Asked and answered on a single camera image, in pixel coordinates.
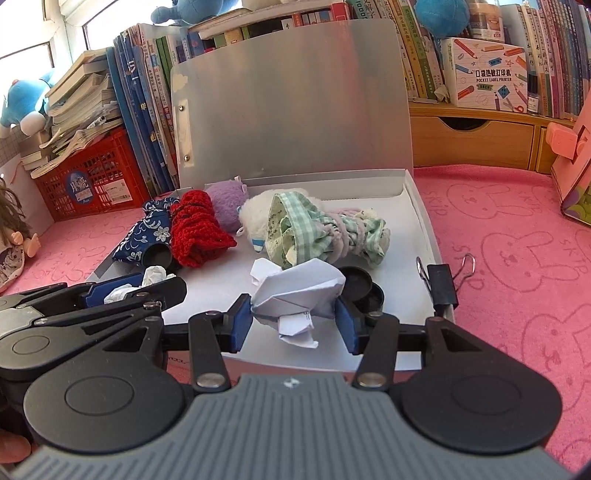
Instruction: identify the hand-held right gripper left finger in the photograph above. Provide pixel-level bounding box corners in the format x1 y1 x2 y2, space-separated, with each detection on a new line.
99 293 254 393

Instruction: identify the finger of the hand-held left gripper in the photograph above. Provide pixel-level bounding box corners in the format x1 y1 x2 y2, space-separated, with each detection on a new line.
34 276 188 335
0 272 145 315

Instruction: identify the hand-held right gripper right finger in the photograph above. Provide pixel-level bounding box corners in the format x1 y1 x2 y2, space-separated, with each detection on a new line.
336 298 492 391

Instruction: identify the white tissue wad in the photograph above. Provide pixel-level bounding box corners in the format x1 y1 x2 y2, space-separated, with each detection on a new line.
104 265 177 304

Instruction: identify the blue floral cloth pouch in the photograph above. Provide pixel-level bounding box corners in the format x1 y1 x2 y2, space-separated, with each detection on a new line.
112 198 182 266

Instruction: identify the large white paper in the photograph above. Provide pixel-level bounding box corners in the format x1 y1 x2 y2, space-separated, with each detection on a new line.
249 257 347 349

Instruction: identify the red black knitted pouch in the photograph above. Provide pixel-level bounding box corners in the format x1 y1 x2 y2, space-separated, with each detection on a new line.
170 189 238 268

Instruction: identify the green checked cloth bundle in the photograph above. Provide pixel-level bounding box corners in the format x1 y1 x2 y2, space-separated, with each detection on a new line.
265 191 392 271

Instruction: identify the purple plush toy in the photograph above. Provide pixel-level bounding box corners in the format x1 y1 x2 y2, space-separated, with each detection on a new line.
204 178 250 234

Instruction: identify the grey cardboard box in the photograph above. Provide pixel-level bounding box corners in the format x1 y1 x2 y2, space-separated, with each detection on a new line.
85 18 458 372

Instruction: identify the person's left hand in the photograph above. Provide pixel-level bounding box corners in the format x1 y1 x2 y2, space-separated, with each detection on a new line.
0 431 33 464

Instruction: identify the brown-haired doll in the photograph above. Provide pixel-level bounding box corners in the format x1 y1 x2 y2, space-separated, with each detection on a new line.
0 178 41 294

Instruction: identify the large red plastic basket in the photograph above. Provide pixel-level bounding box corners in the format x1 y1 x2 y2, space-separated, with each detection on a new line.
30 127 153 222

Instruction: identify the black binder clip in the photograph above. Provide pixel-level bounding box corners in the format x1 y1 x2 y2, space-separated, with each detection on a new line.
416 253 477 319

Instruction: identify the pink rabbit-print table mat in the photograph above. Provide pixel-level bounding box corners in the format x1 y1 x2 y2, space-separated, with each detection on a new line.
0 164 591 472

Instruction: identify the pile of worn books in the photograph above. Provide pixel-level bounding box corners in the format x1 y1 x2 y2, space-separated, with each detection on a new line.
18 48 124 181

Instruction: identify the row of blue thin books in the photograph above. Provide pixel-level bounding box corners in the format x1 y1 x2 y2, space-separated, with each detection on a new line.
106 23 195 195

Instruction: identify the blue white cat plush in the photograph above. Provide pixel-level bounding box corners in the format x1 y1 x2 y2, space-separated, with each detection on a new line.
0 69 58 139

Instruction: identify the wooden drawer unit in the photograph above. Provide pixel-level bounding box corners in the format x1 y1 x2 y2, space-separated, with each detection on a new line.
409 100 578 175

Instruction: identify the pink triangular toy house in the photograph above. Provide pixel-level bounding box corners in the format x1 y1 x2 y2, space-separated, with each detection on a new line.
545 121 591 227

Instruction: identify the blue green plush toy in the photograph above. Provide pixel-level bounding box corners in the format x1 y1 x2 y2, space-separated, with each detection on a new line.
154 0 241 25

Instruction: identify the white label printer carton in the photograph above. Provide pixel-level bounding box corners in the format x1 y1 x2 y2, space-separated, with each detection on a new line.
441 37 529 114

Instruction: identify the horizontal books pile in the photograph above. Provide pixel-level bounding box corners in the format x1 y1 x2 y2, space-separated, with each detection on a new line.
189 4 356 40

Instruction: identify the large blue white plush toy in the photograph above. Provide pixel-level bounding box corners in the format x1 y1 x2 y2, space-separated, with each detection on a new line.
414 0 472 40

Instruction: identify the small labelled jar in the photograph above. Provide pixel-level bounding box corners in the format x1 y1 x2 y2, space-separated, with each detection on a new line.
466 0 504 40

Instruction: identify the row of upright books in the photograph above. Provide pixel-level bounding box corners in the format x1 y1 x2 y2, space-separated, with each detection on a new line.
346 0 591 121

